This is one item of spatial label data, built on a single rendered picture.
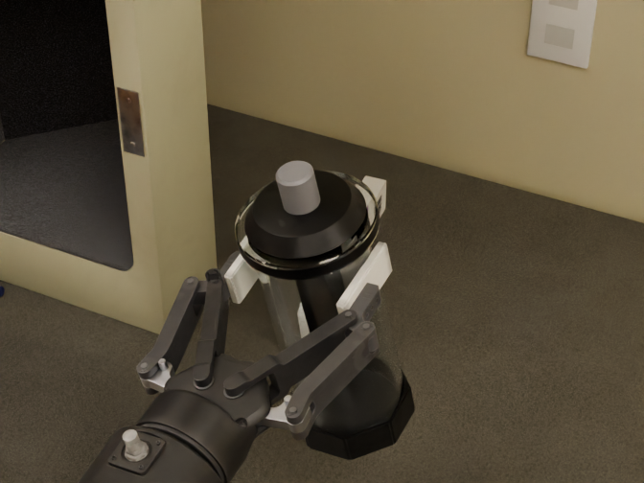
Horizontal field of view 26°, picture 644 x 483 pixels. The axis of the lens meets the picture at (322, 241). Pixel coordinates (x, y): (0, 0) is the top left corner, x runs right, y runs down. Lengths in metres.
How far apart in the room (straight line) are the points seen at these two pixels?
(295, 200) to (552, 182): 0.70
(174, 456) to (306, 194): 0.22
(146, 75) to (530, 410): 0.49
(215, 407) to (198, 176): 0.50
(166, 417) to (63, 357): 0.50
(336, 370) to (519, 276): 0.58
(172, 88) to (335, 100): 0.45
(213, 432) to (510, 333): 0.58
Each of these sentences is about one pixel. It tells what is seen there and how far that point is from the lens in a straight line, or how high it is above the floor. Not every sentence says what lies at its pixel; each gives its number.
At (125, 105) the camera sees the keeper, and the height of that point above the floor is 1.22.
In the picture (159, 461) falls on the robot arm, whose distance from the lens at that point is 0.91.
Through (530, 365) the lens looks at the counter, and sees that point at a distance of 1.42.
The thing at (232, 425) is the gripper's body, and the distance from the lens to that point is 0.95.
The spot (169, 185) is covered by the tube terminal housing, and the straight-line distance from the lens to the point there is 1.35.
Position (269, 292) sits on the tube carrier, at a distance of 1.05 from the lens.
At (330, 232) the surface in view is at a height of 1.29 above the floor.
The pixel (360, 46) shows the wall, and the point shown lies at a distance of 1.67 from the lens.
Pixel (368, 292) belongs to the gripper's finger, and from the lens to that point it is 1.02.
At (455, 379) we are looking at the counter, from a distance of 1.39.
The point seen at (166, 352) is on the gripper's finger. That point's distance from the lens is 1.02.
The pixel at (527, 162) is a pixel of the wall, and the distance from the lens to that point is 1.66.
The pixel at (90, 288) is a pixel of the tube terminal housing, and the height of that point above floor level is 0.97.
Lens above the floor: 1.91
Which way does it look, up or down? 39 degrees down
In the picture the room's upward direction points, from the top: straight up
